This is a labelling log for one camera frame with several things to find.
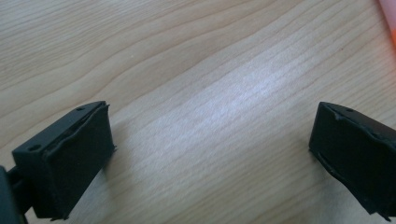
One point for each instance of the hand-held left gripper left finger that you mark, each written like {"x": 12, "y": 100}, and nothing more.
{"x": 71, "y": 161}

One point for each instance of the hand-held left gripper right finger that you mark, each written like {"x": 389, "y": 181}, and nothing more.
{"x": 351, "y": 155}

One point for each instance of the orange pink plastic item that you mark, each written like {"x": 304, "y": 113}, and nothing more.
{"x": 390, "y": 18}

